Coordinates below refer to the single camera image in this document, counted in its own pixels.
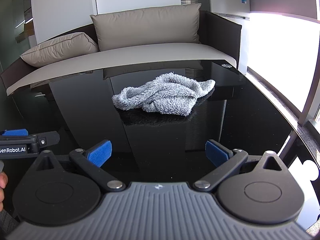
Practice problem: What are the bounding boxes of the bright window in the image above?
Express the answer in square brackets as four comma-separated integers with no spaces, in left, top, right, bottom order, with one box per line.
[246,11,320,130]

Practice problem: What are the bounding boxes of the small beige cushion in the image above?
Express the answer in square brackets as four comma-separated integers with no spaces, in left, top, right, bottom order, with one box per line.
[20,32,99,68]

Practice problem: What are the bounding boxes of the grey fluffy towel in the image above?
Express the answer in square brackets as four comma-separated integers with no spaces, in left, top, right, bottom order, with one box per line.
[112,72,216,117]

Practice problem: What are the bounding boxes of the large beige cushion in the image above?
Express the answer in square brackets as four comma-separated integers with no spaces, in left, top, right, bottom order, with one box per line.
[90,3,202,52]

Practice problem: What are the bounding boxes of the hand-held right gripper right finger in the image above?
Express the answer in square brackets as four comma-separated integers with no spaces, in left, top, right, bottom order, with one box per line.
[192,139,288,193]

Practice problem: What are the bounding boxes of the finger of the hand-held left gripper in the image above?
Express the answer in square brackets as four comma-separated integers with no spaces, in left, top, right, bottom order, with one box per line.
[0,129,28,137]
[27,131,60,148]

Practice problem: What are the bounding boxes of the person's left hand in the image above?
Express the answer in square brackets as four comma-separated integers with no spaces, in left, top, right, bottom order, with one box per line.
[0,173,8,212]

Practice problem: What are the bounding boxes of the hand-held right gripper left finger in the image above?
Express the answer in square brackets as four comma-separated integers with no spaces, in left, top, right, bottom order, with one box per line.
[34,140,127,193]

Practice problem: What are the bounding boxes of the dark brown sofa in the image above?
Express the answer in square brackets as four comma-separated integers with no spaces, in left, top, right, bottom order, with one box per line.
[0,9,243,97]

